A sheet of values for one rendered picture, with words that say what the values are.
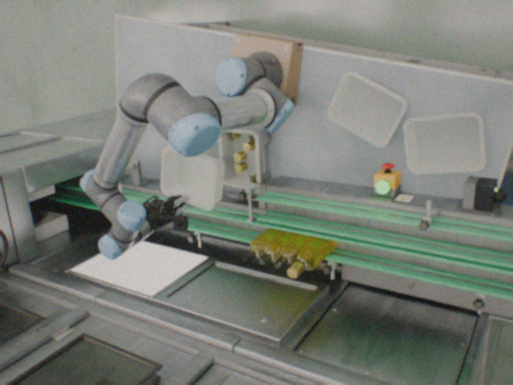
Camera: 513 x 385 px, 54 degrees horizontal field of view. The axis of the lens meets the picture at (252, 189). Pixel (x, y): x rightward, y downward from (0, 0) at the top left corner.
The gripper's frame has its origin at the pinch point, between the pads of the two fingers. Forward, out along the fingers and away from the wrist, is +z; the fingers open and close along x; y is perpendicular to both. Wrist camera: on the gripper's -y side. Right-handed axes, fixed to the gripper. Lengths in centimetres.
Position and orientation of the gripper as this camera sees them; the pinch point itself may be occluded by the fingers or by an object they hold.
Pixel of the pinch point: (188, 198)
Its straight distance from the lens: 169.9
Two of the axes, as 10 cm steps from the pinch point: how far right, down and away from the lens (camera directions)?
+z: 5.3, -4.3, 7.3
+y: -8.5, -2.6, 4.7
